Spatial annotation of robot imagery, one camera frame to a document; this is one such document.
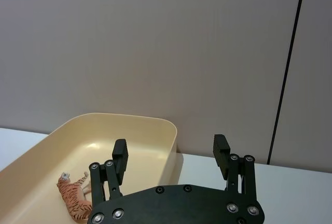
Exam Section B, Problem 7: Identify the orange striped toy tiger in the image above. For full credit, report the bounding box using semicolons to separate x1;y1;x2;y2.
56;171;94;221

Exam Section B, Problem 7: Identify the cream plastic tray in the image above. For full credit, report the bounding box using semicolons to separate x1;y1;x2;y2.
0;113;184;224

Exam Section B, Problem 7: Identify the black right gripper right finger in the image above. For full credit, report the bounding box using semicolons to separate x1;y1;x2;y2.
212;134;258;199

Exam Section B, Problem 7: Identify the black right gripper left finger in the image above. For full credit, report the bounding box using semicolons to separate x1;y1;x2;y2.
88;138;130;207

